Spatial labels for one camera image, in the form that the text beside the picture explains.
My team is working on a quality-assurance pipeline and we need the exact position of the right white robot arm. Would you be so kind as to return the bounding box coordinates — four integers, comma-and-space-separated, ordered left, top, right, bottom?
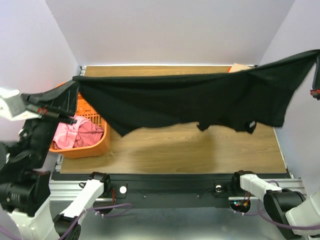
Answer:
230, 49, 320, 240

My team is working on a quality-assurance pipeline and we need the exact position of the pink t shirt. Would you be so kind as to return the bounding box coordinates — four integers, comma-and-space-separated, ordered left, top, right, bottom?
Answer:
53, 116, 104, 150

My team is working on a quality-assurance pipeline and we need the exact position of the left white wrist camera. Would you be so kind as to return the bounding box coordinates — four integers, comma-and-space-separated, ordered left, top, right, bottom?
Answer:
0, 87, 40, 121

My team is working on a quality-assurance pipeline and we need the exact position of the folded tan t shirt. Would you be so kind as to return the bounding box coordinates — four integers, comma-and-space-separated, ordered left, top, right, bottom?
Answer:
229, 63, 253, 73

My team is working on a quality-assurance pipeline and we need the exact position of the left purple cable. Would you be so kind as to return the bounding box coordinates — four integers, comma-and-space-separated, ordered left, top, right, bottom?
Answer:
0, 202, 134, 240

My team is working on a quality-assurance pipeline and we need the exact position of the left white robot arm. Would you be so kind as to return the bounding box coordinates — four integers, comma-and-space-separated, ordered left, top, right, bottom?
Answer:
0, 80, 111, 240

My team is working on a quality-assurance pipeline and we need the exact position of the orange plastic basket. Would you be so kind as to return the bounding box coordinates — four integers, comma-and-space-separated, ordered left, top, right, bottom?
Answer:
49, 93, 110, 159

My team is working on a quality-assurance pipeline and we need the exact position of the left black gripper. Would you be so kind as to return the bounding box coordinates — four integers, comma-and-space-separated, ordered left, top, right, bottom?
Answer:
26, 73, 85, 161

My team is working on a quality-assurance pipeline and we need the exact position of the purple cable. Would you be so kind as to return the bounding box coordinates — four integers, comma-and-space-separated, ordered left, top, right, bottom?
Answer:
0, 202, 134, 240
233, 179, 320, 231

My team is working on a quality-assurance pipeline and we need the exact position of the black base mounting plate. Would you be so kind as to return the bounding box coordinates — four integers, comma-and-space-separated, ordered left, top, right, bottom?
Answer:
110, 173, 246, 209

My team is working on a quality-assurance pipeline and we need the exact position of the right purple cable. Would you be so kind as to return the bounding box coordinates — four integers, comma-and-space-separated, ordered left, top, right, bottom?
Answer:
233, 179, 320, 231

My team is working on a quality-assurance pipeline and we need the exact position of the black t shirt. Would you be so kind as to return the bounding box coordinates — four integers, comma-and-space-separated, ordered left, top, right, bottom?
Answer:
73, 49, 320, 136

